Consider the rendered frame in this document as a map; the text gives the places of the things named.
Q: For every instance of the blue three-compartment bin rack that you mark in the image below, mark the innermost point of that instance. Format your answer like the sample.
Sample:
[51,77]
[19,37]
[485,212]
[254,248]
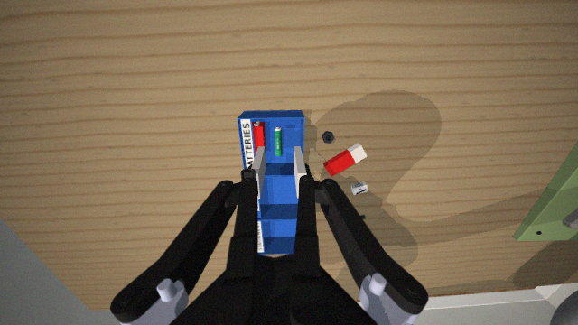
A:
[278,201]

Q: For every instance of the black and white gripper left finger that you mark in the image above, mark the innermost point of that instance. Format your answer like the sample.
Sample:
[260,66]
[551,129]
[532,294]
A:
[160,293]

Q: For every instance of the dark grey hex nut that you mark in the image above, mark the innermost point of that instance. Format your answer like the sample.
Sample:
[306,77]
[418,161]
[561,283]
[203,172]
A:
[327,137]

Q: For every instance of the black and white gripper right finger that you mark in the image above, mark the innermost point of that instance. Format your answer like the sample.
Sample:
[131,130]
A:
[388,293]

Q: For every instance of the green battery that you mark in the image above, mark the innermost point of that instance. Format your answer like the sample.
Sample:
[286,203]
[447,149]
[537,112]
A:
[278,141]

